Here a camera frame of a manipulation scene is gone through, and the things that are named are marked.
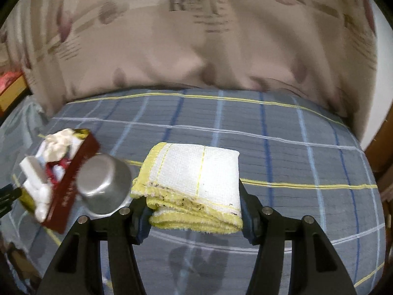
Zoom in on orange cardboard box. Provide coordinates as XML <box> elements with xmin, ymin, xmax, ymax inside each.
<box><xmin>0</xmin><ymin>71</ymin><xmax>28</xmax><ymax>113</ymax></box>

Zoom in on grey plaid bedsheet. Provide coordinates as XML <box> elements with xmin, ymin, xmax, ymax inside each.
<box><xmin>0</xmin><ymin>88</ymin><xmax>386</xmax><ymax>295</ymax></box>

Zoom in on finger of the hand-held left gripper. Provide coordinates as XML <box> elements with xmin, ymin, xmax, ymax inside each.
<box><xmin>0</xmin><ymin>184</ymin><xmax>23</xmax><ymax>219</ymax></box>

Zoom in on white towel yellow trim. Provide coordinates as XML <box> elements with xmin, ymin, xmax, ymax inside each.
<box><xmin>131</xmin><ymin>142</ymin><xmax>244</xmax><ymax>233</ymax></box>

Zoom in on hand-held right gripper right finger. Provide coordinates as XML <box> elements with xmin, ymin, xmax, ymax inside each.
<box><xmin>239</xmin><ymin>182</ymin><xmax>358</xmax><ymax>295</ymax></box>

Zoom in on red tin box gold interior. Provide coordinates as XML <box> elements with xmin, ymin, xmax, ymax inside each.
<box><xmin>18</xmin><ymin>128</ymin><xmax>101</xmax><ymax>233</ymax></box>

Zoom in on pale plastic bag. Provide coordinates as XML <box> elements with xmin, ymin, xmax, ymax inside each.
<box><xmin>0</xmin><ymin>97</ymin><xmax>50</xmax><ymax>188</ymax></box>

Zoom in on stainless steel bowl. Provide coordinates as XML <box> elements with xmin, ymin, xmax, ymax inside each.
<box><xmin>77</xmin><ymin>154</ymin><xmax>133</xmax><ymax>217</ymax></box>

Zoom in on beige leaf-print curtain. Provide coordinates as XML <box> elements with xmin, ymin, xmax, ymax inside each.
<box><xmin>0</xmin><ymin>0</ymin><xmax>378</xmax><ymax>120</ymax></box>

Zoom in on red cloth white trim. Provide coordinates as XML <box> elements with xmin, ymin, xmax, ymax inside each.
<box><xmin>46</xmin><ymin>158</ymin><xmax>72</xmax><ymax>185</ymax></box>

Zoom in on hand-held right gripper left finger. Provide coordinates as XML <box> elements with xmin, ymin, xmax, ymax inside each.
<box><xmin>37</xmin><ymin>198</ymin><xmax>152</xmax><ymax>295</ymax></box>

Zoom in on brown wooden door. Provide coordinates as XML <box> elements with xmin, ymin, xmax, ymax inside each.
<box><xmin>364</xmin><ymin>120</ymin><xmax>393</xmax><ymax>197</ymax></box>

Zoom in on cream ruffled socks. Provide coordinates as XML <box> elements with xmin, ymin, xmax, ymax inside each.
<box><xmin>44</xmin><ymin>128</ymin><xmax>77</xmax><ymax>163</ymax></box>

